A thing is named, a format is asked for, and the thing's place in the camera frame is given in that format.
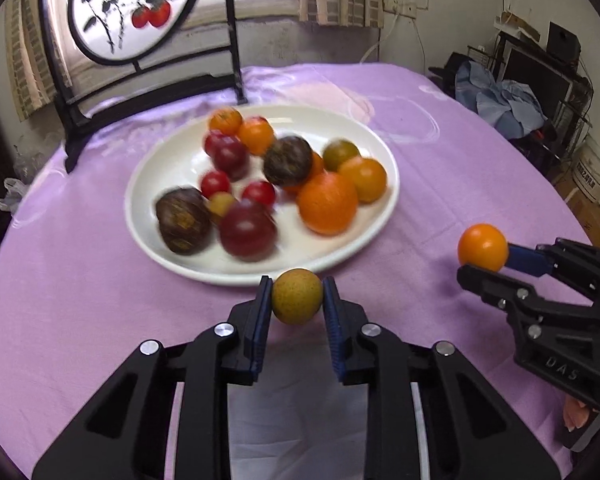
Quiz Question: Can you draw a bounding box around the white wall socket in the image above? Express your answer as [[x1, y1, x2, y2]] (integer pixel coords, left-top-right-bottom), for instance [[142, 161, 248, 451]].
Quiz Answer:
[[382, 0, 421, 16]]

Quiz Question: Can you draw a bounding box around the black monitor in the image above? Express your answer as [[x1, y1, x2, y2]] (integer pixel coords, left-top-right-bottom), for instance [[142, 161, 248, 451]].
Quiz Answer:
[[497, 42, 576, 116]]

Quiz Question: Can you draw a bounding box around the white bucket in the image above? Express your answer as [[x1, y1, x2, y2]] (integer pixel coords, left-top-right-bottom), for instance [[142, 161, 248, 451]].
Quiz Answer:
[[574, 140, 600, 204]]

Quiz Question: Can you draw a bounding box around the red cherry tomato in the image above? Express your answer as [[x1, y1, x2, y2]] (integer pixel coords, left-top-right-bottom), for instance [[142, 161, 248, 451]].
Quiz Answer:
[[241, 180, 277, 207], [200, 170, 232, 200]]

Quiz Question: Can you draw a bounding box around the dark brown passion fruit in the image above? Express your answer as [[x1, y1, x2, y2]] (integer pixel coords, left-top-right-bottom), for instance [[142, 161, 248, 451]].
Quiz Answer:
[[155, 187, 213, 256], [263, 136, 314, 186]]

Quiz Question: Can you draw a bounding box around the round painted screen black stand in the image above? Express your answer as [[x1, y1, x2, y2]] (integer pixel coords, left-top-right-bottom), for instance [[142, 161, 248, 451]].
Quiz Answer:
[[39, 0, 248, 173]]

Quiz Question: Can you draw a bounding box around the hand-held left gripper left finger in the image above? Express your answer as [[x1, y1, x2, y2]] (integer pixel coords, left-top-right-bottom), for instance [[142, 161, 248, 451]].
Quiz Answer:
[[31, 275, 274, 480]]

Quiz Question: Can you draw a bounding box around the large orange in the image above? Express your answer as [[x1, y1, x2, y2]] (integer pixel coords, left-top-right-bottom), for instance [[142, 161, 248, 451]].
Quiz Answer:
[[296, 172, 359, 236]]

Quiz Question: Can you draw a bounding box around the white plastic bag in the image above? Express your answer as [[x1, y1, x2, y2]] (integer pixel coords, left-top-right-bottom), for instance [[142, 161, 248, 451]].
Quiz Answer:
[[0, 177, 28, 211]]

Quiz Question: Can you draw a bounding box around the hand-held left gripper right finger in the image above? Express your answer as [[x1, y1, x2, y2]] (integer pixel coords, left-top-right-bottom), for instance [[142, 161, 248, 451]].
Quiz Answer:
[[322, 275, 563, 480]]

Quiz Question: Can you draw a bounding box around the green orange tangerine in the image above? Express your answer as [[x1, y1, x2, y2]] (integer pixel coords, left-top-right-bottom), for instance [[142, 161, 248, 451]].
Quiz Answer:
[[322, 140, 361, 171]]

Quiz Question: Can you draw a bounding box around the white round plate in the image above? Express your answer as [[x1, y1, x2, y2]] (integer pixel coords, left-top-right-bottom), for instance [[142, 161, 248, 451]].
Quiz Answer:
[[125, 105, 401, 287]]

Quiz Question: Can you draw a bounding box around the dark cloth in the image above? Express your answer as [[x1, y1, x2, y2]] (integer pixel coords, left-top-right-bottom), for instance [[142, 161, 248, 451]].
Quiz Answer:
[[428, 52, 473, 96]]

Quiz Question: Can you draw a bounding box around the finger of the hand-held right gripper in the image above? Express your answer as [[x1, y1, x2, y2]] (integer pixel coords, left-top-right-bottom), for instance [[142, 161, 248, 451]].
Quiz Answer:
[[456, 264, 600, 325], [507, 237, 600, 320]]

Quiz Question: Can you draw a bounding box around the person's right hand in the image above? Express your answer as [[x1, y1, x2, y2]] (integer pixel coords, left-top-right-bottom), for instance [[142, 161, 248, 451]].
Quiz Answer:
[[562, 396, 600, 433]]

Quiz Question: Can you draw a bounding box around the large dark red plum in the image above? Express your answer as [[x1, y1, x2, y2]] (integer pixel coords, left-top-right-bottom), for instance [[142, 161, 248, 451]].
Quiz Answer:
[[219, 199, 278, 262]]

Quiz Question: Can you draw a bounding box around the white cable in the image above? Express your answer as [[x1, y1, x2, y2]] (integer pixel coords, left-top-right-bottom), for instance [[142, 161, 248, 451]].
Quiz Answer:
[[360, 7, 401, 63]]

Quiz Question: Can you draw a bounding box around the blue clothes pile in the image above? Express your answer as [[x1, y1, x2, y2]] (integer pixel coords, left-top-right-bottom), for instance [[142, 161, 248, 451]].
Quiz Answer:
[[455, 60, 548, 138]]

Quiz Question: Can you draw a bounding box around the black speaker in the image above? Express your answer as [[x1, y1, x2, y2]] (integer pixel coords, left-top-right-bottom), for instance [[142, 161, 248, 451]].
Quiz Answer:
[[547, 21, 581, 61]]

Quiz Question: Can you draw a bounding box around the purple printed tablecloth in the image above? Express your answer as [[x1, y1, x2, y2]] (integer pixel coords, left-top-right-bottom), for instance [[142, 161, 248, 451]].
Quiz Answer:
[[0, 62, 598, 480]]

